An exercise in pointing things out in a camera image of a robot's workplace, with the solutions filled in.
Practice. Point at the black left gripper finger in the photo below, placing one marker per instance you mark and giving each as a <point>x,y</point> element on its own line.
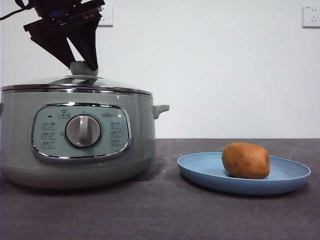
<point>87,42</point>
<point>53,42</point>

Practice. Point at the glass lid with green knob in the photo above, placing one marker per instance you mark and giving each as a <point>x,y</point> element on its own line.
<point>80,68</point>

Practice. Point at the brown potato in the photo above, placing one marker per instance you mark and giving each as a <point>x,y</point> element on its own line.
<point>246,161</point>

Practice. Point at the pale green electric steamer pot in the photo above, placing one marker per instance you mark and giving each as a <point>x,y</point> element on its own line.
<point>140,140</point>

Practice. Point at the blue round plate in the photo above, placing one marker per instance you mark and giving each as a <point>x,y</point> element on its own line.
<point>200,167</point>

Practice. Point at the white wall socket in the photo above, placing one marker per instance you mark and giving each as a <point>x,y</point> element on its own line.
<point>311,16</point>
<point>106,15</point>

